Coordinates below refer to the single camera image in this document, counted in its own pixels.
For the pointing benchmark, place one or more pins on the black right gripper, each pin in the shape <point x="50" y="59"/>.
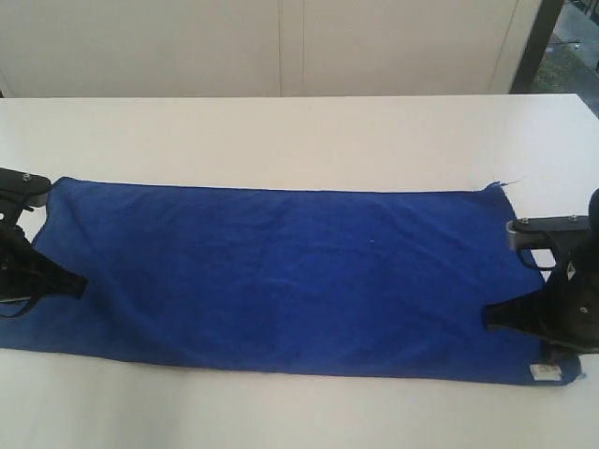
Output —
<point x="572" y="317"/>

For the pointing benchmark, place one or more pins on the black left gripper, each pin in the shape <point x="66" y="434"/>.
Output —
<point x="22" y="277"/>

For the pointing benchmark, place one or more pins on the blue towel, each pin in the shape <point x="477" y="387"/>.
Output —
<point x="303" y="282"/>

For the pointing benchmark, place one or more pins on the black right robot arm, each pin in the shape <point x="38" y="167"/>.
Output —
<point x="545" y="260"/>

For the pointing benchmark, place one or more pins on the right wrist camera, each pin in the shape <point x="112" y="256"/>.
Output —
<point x="559" y="234"/>

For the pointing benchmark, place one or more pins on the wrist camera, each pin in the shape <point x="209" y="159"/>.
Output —
<point x="559" y="234"/>
<point x="24" y="189"/>

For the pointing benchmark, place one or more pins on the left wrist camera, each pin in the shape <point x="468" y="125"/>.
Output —
<point x="24" y="189"/>

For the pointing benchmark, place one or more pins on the black metal post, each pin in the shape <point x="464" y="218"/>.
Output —
<point x="537" y="42"/>

